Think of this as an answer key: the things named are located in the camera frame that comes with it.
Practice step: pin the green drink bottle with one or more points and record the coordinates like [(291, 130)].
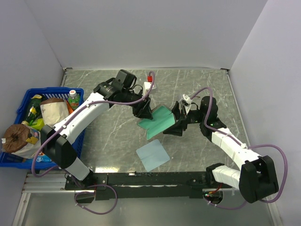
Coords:
[(74, 99)]

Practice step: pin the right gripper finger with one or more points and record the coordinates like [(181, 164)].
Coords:
[(177, 129), (176, 111)]

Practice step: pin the blue chips bag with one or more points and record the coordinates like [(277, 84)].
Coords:
[(43, 159)]

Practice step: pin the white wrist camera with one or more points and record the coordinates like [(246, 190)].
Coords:
[(185, 103), (147, 85)]

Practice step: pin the grey felt glasses case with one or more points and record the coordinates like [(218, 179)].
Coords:
[(163, 118)]

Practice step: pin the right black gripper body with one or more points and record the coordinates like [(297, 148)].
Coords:
[(194, 117)]

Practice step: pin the brown paper bag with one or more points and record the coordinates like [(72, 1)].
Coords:
[(53, 110)]

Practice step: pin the blue plastic basket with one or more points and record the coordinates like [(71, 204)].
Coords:
[(13, 161)]

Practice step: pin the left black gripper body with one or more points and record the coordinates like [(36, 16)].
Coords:
[(130, 96)]

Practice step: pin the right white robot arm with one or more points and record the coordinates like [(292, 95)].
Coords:
[(255, 177)]

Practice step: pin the green glass bottle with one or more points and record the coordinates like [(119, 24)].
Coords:
[(33, 111)]

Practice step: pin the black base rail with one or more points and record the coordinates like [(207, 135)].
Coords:
[(144, 184)]

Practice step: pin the light blue cleaning cloth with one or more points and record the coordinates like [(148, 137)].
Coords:
[(152, 155)]

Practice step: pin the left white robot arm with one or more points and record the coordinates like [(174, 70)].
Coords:
[(57, 140)]

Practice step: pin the brown round bread bag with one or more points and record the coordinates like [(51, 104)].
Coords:
[(21, 140)]

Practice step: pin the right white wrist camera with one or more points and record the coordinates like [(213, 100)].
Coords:
[(185, 103)]

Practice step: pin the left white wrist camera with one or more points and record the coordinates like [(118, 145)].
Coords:
[(147, 85)]

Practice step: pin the aluminium frame rail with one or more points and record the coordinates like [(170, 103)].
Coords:
[(50, 183)]

